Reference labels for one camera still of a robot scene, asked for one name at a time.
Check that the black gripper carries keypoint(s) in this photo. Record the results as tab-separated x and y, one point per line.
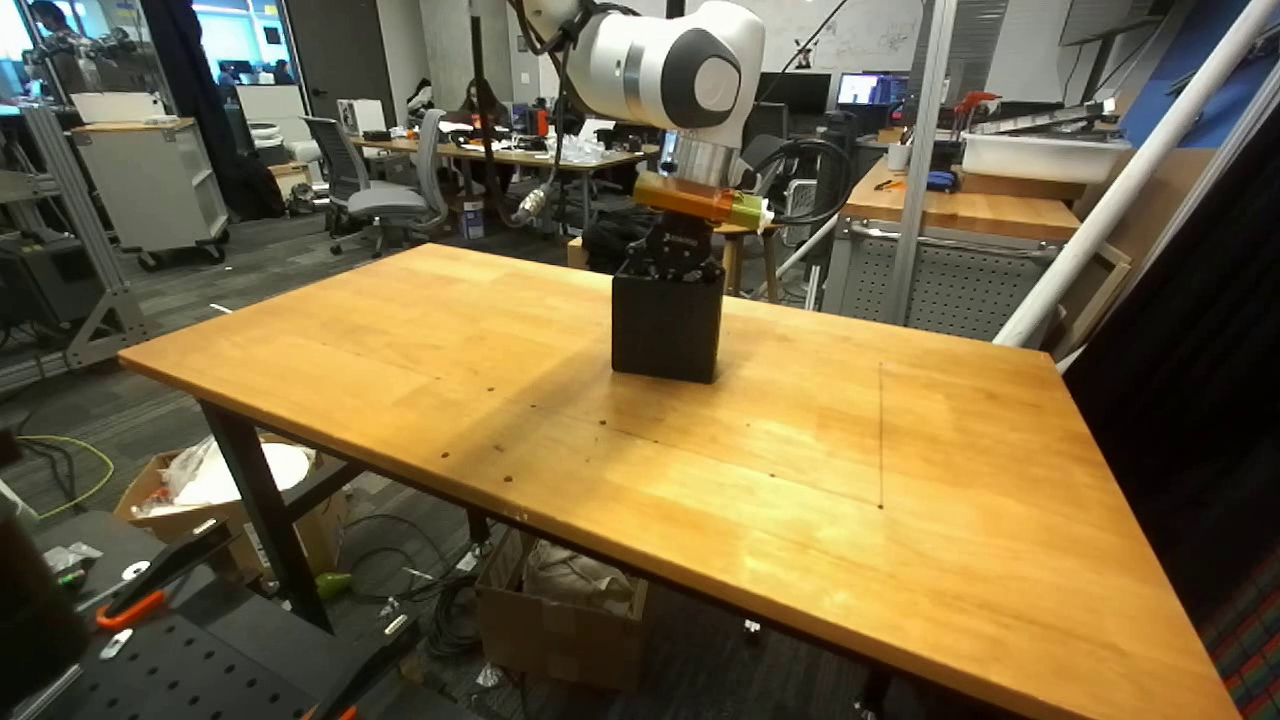
679	248

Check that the black perforated box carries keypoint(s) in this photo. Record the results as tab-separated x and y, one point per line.
665	329

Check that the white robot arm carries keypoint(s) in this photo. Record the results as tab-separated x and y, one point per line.
683	74

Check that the cardboard box under table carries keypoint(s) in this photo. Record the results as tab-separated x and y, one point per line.
558	613

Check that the round wooden stool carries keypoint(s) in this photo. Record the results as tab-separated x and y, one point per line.
750	262

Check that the computer monitor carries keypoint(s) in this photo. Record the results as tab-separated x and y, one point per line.
870	88

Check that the wooden workbench with drawers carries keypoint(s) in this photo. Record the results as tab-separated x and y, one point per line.
976	254

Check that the white plastic bin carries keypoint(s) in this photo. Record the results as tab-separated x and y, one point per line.
1041	159

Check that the grey office chair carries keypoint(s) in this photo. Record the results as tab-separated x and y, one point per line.
357	200

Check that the white rolling cabinet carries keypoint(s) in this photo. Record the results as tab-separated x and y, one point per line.
159	189

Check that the white slanted pole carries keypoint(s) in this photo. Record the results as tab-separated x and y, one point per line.
1121	192

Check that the orange handled tool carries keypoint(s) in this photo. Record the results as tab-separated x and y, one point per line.
134	613

